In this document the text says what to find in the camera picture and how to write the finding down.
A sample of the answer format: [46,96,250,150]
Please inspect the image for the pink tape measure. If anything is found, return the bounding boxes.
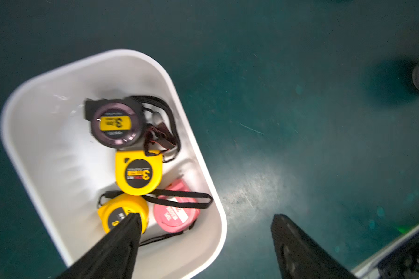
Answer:
[140,179,200,246]

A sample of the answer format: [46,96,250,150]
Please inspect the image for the purple black round tape measure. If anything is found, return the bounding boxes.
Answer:
[84,95,182,163]

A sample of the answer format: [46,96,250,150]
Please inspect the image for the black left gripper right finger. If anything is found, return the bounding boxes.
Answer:
[271,214,356,279]

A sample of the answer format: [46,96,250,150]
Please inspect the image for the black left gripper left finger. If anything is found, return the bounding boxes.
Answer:
[58,213,142,279]

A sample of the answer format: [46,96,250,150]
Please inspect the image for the yellow tape measure black label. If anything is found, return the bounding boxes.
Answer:
[115,150,164,196]

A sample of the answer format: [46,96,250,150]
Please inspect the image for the white plastic storage box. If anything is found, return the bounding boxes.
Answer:
[0,49,228,279]

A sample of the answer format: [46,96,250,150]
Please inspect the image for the yellow tape measure black strap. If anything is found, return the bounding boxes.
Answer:
[97,189,214,234]

